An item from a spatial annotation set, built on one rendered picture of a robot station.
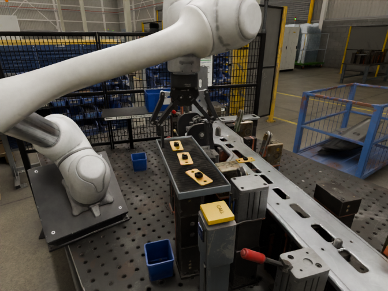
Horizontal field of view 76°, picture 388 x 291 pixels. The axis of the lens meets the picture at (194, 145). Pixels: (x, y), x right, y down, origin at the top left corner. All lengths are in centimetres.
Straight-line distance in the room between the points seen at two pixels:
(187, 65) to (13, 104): 39
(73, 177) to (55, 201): 25
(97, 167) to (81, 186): 9
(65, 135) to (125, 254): 53
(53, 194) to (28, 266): 112
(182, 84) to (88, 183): 55
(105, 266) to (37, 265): 122
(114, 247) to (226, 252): 67
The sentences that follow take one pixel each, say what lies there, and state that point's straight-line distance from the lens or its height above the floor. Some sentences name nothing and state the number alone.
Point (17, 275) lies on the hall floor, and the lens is 230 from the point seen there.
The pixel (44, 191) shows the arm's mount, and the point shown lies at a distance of 129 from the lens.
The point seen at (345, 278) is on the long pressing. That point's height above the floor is 100.
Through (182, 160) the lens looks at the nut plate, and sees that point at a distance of 77.
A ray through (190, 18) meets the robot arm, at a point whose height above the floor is 154.
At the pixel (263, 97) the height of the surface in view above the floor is 51.
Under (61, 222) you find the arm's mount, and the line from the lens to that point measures 124.
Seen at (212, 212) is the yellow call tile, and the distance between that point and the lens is 56.
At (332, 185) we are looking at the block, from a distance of 103.
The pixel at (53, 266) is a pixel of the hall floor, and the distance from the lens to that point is 224.
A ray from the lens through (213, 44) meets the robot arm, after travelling 52.
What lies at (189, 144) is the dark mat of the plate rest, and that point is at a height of 116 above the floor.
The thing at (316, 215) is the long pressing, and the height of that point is 100.
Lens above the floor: 151
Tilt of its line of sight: 23 degrees down
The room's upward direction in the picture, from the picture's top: straight up
